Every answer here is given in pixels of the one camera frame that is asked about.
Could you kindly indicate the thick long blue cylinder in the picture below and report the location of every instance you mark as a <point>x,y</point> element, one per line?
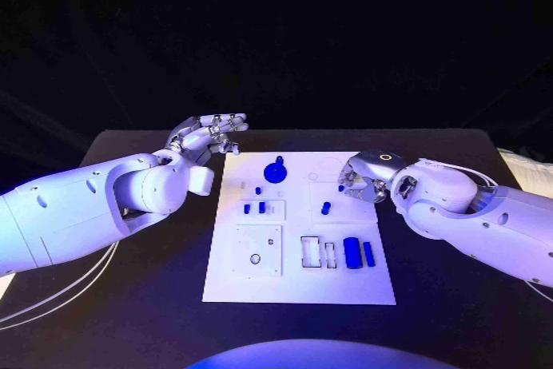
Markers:
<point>353,252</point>

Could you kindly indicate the white cloth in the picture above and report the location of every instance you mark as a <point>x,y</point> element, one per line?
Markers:
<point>529,171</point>

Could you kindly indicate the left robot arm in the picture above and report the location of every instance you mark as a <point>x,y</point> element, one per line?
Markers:
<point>66,207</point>

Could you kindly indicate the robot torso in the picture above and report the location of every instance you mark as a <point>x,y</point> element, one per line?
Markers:
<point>320,355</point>

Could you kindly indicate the thin long blue cylinder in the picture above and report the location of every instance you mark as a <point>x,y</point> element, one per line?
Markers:
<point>369,254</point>

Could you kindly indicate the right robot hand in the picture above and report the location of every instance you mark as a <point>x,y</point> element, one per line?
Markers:
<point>372,174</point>

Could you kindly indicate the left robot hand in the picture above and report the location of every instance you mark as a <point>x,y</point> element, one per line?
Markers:
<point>203,135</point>

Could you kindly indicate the blue gear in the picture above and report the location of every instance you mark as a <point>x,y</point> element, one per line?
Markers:
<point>275,172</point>

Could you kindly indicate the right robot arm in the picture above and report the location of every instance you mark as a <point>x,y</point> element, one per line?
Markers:
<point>476,222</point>

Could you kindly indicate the white task board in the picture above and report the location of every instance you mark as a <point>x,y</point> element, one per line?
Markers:
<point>298,228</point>

